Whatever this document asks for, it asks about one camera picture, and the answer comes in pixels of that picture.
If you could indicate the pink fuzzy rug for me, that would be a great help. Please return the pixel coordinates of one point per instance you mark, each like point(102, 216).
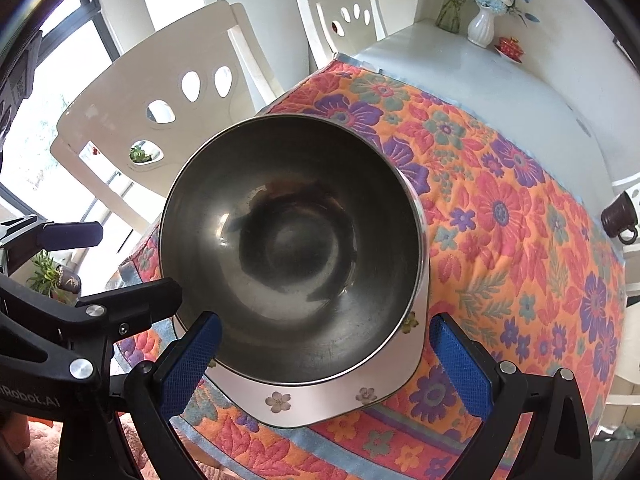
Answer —
point(42, 455)

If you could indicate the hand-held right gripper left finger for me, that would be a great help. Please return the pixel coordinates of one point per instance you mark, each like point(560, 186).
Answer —
point(192, 365)

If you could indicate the orange floral table cloth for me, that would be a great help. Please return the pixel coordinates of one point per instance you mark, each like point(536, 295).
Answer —
point(500, 260)

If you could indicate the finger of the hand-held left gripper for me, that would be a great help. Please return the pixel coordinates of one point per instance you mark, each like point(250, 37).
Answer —
point(75, 235)
point(145, 302)

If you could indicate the white saucer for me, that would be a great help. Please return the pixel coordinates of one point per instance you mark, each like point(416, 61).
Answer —
point(515, 58)

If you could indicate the potted green plant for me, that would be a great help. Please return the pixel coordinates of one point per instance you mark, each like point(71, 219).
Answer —
point(47, 272)

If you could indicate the white forest print plate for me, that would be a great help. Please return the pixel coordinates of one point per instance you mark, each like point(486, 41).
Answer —
point(310, 405)

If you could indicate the glass vase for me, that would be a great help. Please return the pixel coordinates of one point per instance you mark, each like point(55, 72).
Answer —
point(449, 17)

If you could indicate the pink steel bowl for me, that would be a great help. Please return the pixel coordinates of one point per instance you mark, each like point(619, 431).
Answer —
point(300, 240)

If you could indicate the white ribbed vase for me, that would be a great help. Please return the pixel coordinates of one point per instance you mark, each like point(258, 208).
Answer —
point(481, 30)

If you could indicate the dark brown mug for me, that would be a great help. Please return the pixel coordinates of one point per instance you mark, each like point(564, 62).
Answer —
point(617, 212)

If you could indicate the red lidded cup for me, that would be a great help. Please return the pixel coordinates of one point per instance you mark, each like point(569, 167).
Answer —
point(510, 46)

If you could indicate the black framed window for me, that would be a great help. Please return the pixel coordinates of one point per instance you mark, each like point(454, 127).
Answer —
point(97, 20)

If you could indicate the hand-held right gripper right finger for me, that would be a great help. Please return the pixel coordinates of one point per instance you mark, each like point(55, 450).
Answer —
point(460, 365)

